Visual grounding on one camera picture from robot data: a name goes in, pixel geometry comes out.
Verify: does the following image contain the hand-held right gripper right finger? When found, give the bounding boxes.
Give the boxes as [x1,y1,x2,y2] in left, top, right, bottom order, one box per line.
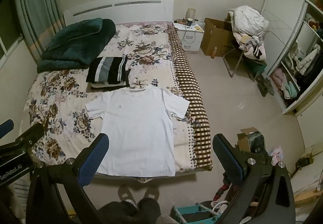
[212,133,296,224]

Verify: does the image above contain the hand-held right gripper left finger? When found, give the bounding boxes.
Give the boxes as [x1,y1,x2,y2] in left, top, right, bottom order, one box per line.
[25,133,110,224]

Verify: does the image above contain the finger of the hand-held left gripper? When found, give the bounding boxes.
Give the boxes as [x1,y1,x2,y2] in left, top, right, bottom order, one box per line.
[0,122,45,155]
[0,119,14,140]

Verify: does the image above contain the white t-shirt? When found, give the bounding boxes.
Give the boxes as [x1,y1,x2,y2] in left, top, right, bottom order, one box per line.
[85,87,190,178]

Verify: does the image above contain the stack of folded dark clothes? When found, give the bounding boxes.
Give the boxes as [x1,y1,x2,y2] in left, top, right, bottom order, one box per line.
[86,55,131,91]

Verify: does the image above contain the folded pink and teal clothes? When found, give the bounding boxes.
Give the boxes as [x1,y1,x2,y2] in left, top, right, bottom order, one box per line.
[271,69,301,99]

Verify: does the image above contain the pile of mixed clothes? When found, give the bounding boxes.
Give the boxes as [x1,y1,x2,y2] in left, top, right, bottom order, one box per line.
[233,32,268,61]

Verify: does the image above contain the small cardboard box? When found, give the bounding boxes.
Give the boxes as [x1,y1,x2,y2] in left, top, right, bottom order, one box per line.
[237,127,258,152]

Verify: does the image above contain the red and black cloth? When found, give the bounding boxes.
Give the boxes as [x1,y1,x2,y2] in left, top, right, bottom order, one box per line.
[213,171,231,200]

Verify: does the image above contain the black keyboard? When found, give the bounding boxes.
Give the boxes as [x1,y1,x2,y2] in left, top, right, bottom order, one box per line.
[241,151,273,166]

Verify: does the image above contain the dark bag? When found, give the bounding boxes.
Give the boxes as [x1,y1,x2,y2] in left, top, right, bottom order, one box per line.
[249,131,265,154]

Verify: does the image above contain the bed with floral sheet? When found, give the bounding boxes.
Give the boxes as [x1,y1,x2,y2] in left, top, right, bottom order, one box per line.
[23,23,200,174]

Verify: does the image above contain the grey slipper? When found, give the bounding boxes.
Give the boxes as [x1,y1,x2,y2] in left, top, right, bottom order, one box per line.
[144,186,160,200]
[118,185,138,208]

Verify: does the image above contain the pink printed paper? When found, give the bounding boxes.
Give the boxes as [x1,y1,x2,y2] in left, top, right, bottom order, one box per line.
[269,146,284,165]

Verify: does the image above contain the person's legs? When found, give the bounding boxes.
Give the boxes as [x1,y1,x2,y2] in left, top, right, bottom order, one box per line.
[97,197,162,224]

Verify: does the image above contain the teal plastic rack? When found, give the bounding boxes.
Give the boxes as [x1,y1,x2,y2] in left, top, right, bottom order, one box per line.
[170,201,228,224]

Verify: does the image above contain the brown plaid blanket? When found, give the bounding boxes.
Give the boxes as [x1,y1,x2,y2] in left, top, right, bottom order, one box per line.
[168,27,213,171]

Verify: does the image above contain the pair of green slippers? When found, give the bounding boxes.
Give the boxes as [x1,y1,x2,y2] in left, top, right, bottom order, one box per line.
[257,72,275,97]

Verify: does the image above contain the window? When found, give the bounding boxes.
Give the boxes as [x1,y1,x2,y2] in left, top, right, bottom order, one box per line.
[0,0,26,63]

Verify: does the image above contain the dark green plush blanket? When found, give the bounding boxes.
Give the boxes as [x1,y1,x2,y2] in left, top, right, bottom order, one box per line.
[37,18,116,73]

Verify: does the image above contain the large cardboard box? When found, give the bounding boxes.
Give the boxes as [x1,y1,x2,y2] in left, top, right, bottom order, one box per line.
[200,18,240,58]

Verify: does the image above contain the white nightstand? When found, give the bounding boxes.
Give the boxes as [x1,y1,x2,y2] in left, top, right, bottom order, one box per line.
[174,21,204,53]

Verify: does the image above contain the hanging white coat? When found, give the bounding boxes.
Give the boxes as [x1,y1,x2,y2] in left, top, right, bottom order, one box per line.
[295,44,321,75]

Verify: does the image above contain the white bed headboard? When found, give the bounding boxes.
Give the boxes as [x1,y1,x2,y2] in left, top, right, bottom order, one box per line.
[63,0,175,27]

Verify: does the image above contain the white wardrobe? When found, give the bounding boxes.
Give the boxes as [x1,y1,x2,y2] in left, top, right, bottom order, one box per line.
[260,0,323,116]

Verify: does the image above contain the metal frame chair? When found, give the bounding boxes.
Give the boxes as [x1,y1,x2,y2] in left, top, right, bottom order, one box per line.
[222,44,268,83]

